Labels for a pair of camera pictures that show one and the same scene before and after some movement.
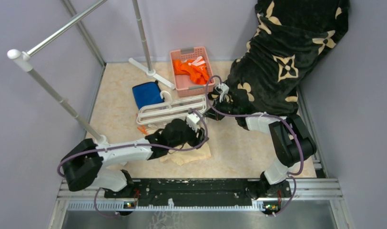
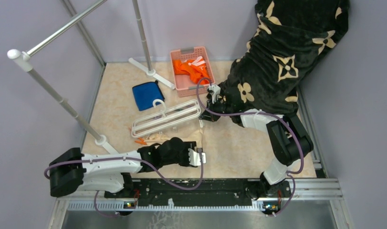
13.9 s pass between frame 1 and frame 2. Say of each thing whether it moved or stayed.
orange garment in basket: stayed
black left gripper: moved
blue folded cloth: stayed
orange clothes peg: moved
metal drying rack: stayed
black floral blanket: stayed
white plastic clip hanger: moved
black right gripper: stayed
